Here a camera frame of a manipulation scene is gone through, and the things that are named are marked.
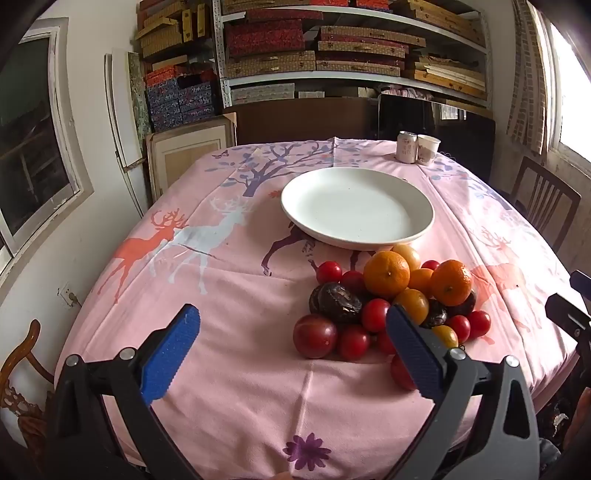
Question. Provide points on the white drink can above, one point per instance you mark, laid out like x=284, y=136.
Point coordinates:
x=407, y=146

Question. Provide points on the carved wooden chair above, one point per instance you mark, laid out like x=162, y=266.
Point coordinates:
x=23, y=364

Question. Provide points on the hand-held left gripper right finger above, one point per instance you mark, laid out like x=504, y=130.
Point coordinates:
x=415, y=355

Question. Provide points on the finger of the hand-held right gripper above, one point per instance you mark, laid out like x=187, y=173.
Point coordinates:
x=570, y=318
x=582, y=284

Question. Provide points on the stack of yellow boxes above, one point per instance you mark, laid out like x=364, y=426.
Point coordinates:
x=171, y=27

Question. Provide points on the stack of blue patterned boxes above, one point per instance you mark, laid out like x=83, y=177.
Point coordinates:
x=180, y=101

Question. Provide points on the wooden picture frame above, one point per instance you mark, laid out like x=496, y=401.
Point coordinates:
x=184, y=152

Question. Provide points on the dark wooden slat chair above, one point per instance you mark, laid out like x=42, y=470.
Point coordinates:
x=545, y=198

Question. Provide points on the dark wooden cabinet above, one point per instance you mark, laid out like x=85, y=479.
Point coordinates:
x=300, y=122

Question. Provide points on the printed paper cup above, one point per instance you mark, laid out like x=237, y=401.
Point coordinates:
x=427, y=150

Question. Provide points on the sliding glass window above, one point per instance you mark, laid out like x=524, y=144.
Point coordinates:
x=27, y=138

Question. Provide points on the orange cherry tomato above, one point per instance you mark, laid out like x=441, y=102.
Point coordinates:
x=411, y=305
x=421, y=281

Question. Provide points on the pink deer print tablecloth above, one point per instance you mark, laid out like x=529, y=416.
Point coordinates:
x=231, y=286

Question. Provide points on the pink floral cloth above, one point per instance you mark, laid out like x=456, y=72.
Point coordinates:
x=406, y=92

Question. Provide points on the yellow cherry tomato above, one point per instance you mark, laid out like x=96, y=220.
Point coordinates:
x=408, y=254
x=445, y=336

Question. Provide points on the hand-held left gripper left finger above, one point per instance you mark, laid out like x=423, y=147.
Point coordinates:
x=173, y=355

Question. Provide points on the dark red plum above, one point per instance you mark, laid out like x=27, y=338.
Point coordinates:
x=315, y=335

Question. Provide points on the bright window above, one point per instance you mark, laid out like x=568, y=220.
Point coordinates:
x=572, y=83

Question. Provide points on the beige curtain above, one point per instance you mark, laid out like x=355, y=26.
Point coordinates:
x=531, y=83

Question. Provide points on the orange patterned box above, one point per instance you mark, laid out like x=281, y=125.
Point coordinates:
x=159, y=76

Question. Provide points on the white leaning board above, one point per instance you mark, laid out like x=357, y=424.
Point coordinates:
x=117, y=115

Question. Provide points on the black panel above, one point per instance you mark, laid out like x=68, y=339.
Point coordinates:
x=461, y=134

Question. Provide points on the stack of woven flat boxes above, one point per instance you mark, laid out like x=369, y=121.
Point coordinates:
x=351, y=50

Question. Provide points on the small mandarin orange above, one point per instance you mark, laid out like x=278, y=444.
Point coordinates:
x=451, y=282

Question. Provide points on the white metal shelf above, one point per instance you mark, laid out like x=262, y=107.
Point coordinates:
x=351, y=78

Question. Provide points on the green marbled board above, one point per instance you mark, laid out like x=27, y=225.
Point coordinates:
x=138, y=92

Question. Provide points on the large mandarin orange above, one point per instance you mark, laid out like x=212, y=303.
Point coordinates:
x=387, y=273

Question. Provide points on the pile of red cherry tomatoes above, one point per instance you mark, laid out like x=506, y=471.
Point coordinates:
x=353, y=342

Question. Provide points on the wall socket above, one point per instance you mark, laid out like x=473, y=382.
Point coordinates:
x=68, y=295

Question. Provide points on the white plate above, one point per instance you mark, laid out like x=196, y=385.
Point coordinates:
x=358, y=207

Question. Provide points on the dark brown water chestnut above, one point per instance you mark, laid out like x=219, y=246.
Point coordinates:
x=314, y=300
x=465, y=304
x=340, y=302
x=434, y=316

